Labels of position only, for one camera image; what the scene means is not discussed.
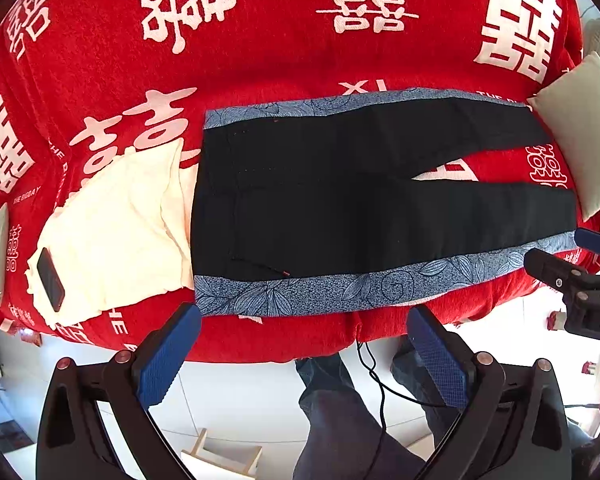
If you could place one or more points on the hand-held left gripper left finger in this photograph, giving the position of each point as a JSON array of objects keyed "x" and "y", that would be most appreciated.
[{"x": 167, "y": 360}]

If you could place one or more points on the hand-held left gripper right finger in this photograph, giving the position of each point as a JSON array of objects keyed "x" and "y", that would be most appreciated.
[{"x": 437, "y": 360}]

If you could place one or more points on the black pants with blue stripes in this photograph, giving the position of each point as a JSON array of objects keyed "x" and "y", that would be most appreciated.
[{"x": 305, "y": 200}]

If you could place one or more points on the small red item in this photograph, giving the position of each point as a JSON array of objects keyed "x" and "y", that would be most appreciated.
[
  {"x": 557, "y": 321},
  {"x": 590, "y": 367}
]

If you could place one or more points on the wooden stool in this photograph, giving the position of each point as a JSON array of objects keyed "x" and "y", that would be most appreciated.
[{"x": 220, "y": 455}]

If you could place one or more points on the cream pillow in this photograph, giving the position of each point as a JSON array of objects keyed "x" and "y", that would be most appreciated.
[{"x": 580, "y": 125}]

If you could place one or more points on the cream white cloth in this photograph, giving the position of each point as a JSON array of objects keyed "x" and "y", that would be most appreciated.
[{"x": 125, "y": 230}]

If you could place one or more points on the black smartphone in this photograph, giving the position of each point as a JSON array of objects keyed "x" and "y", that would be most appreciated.
[{"x": 51, "y": 280}]

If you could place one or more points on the red printed blanket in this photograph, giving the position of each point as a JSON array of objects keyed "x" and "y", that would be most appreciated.
[{"x": 280, "y": 50}]

